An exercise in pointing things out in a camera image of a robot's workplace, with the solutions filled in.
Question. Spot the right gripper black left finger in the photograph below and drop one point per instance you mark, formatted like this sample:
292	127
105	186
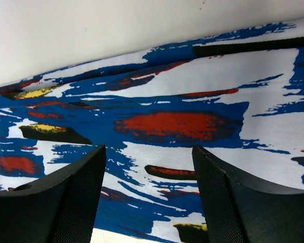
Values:
59	207

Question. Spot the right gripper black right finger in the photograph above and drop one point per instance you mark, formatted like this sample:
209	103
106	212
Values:
241	207

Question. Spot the blue white patterned trousers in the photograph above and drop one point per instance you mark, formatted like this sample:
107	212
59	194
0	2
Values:
239	94

